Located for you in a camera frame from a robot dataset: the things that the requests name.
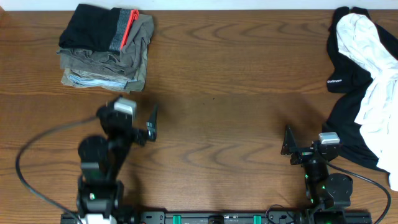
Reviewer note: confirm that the black and white shirt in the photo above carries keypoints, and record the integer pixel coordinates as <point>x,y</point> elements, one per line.
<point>364,56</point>

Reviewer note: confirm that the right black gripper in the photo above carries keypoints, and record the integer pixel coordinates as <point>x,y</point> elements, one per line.
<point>289,144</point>

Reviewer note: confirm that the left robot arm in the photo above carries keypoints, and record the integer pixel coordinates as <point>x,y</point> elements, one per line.
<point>100,193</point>

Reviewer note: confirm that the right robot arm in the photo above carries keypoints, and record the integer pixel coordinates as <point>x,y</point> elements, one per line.
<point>329,193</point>

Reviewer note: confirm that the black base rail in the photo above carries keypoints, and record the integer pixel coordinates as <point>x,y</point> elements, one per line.
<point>273,216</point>

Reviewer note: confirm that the folded grey-brown trousers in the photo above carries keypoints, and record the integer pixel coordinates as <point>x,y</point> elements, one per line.
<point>121,65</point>

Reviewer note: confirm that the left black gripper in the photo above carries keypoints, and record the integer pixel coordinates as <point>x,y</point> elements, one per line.
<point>150,124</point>

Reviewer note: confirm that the black leggings with red waistband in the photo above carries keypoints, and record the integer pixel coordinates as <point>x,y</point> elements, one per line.
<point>98,29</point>

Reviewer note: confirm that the folded light blue garment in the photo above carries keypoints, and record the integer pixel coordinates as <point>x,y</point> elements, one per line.
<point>76,80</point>

